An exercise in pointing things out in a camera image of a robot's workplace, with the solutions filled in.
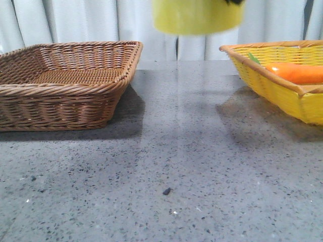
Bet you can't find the yellow tape roll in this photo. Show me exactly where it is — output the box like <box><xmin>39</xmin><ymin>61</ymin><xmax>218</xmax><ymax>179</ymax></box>
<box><xmin>152</xmin><ymin>0</ymin><xmax>245</xmax><ymax>35</ymax></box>

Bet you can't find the yellow wicker basket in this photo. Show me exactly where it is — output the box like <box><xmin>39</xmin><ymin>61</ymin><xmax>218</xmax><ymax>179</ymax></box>
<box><xmin>219</xmin><ymin>40</ymin><xmax>322</xmax><ymax>125</ymax></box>

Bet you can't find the white curtain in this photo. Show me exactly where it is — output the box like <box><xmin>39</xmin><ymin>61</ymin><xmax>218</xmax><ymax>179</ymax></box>
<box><xmin>1</xmin><ymin>1</ymin><xmax>322</xmax><ymax>61</ymax></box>

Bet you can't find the brown wicker basket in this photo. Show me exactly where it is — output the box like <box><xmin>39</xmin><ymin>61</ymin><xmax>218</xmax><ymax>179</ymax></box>
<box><xmin>1</xmin><ymin>41</ymin><xmax>143</xmax><ymax>132</ymax></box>

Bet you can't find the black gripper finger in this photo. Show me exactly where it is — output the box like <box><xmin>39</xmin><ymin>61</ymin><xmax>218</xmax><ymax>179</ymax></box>
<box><xmin>225</xmin><ymin>0</ymin><xmax>246</xmax><ymax>6</ymax></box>

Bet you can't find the orange toy carrot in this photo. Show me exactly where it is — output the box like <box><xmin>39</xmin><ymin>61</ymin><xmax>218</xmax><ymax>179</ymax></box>
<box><xmin>247</xmin><ymin>52</ymin><xmax>323</xmax><ymax>85</ymax></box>

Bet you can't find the small black debris piece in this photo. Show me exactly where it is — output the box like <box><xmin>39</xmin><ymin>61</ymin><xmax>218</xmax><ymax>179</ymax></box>
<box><xmin>163</xmin><ymin>188</ymin><xmax>172</xmax><ymax>195</ymax></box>

